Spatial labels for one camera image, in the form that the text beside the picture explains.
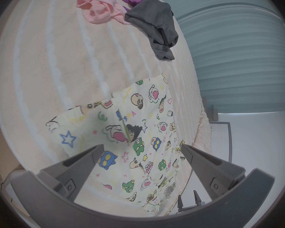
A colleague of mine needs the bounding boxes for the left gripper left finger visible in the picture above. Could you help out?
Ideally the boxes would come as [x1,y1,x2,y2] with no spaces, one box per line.
[38,144,105,202]

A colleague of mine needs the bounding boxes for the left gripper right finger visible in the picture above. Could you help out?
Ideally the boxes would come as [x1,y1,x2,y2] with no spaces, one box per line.
[180,144,246,201]

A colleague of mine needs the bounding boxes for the white printed pyjama top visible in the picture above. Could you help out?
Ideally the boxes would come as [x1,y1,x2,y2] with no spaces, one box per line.
[46,73,188,214]

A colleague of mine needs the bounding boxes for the bed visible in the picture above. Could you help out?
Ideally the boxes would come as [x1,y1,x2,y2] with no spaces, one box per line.
[0,0,233,217]

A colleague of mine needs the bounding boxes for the pink striped pillow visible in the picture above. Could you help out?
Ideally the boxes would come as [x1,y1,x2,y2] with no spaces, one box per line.
[192,108,213,156]

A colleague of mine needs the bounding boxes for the grey bedside table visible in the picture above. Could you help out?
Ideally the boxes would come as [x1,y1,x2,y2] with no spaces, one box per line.
[202,96,220,122]

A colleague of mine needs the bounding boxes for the black garment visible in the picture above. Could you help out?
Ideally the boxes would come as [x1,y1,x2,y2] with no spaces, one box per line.
[125,0,179,61]

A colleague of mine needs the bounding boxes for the pink garment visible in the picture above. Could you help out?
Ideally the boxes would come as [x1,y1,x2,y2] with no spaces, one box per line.
[76,0,131,25]

